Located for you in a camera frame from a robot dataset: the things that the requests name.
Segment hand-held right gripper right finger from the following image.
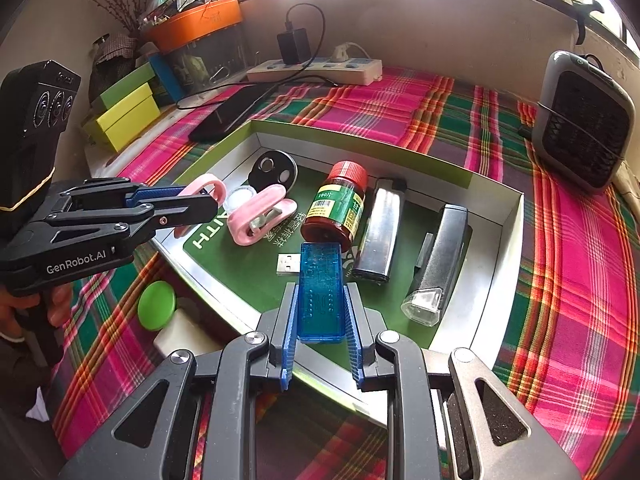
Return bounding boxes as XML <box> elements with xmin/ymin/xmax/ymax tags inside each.
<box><xmin>344</xmin><ymin>282</ymin><xmax>583</xmax><ymax>480</ymax></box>

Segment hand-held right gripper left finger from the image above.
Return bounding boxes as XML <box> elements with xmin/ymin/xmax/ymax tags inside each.
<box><xmin>57</xmin><ymin>282</ymin><xmax>301</xmax><ymax>480</ymax></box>

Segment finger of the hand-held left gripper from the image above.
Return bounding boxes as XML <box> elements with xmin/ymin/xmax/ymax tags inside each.
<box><xmin>20</xmin><ymin>194</ymin><xmax>216</xmax><ymax>259</ymax></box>
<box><xmin>47</xmin><ymin>176</ymin><xmax>190</xmax><ymax>213</ymax></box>

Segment blue translucent usb stick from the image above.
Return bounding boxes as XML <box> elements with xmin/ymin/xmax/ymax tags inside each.
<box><xmin>277</xmin><ymin>242</ymin><xmax>346</xmax><ymax>345</ymax></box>

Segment pink folding clip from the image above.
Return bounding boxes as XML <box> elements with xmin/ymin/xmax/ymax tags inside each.
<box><xmin>227</xmin><ymin>184</ymin><xmax>298</xmax><ymax>247</ymax></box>

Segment green cardboard box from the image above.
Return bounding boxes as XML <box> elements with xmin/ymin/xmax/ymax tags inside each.
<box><xmin>160</xmin><ymin>119</ymin><xmax>526</xmax><ymax>428</ymax></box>

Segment silver metal lighter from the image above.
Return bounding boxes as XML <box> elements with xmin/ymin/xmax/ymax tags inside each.
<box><xmin>350</xmin><ymin>176</ymin><xmax>407</xmax><ymax>283</ymax></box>

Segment red capped brown bottle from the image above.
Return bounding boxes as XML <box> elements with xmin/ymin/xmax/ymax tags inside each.
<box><xmin>300</xmin><ymin>161</ymin><xmax>368</xmax><ymax>246</ymax></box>

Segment person's left forearm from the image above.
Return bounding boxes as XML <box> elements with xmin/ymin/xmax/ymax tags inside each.
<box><xmin>0</xmin><ymin>332</ymin><xmax>66</xmax><ymax>421</ymax></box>

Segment person's left hand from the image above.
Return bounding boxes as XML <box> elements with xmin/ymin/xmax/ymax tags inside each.
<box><xmin>0</xmin><ymin>284</ymin><xmax>73</xmax><ymax>343</ymax></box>

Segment yellow cardboard box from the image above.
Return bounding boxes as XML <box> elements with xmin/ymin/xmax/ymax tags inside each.
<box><xmin>95</xmin><ymin>82</ymin><xmax>162</xmax><ymax>153</ymax></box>

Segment green topped white knob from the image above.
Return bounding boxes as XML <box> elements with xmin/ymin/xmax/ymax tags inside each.
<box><xmin>137</xmin><ymin>281</ymin><xmax>177</xmax><ymax>332</ymax></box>

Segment white charger adapter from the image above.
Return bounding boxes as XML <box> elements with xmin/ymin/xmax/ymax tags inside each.
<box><xmin>152</xmin><ymin>307</ymin><xmax>236</xmax><ymax>358</ymax></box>

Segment black round disc device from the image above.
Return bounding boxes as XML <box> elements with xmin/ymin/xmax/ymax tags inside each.
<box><xmin>248</xmin><ymin>151</ymin><xmax>299</xmax><ymax>192</ymax></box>

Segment green cardboard box lid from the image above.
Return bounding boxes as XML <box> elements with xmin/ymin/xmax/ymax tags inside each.
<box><xmin>98</xmin><ymin>63</ymin><xmax>157</xmax><ymax>111</ymax></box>

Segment black smartphone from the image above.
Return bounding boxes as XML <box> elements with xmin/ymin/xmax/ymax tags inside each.
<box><xmin>189</xmin><ymin>85</ymin><xmax>273</xmax><ymax>143</ymax></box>

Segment dark checked cloth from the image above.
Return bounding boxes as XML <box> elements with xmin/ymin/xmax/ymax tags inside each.
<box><xmin>90</xmin><ymin>34</ymin><xmax>146</xmax><ymax>103</ymax></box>

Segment clear plastic tank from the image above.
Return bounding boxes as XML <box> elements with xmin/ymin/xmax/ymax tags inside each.
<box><xmin>165</xmin><ymin>25</ymin><xmax>248</xmax><ymax>91</ymax></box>

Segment dried twig bundle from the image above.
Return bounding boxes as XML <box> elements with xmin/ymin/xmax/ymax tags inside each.
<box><xmin>52</xmin><ymin>0</ymin><xmax>143</xmax><ymax>36</ymax></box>

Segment orange plastic basket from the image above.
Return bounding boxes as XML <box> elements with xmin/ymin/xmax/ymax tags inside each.
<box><xmin>145</xmin><ymin>0</ymin><xmax>245</xmax><ymax>53</ymax></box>

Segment white power strip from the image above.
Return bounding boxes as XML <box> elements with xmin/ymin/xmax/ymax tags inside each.
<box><xmin>246</xmin><ymin>55</ymin><xmax>383</xmax><ymax>86</ymax></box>

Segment black plug-in charger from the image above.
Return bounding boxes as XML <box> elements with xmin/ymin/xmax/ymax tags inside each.
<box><xmin>277</xmin><ymin>29</ymin><xmax>312</xmax><ymax>65</ymax></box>

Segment plaid tablecloth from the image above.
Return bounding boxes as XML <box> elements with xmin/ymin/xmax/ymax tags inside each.
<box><xmin>50</xmin><ymin>65</ymin><xmax>640</xmax><ymax>480</ymax></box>

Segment white plug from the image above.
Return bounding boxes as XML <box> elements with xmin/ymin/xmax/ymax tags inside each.
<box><xmin>332</xmin><ymin>42</ymin><xmax>373</xmax><ymax>61</ymax></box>

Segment grey desktop fan heater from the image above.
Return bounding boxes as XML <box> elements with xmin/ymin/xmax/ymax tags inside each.
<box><xmin>531</xmin><ymin>50</ymin><xmax>633</xmax><ymax>195</ymax></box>

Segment black charger cable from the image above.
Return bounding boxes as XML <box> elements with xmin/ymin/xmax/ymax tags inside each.
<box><xmin>176</xmin><ymin>4</ymin><xmax>327</xmax><ymax>111</ymax></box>

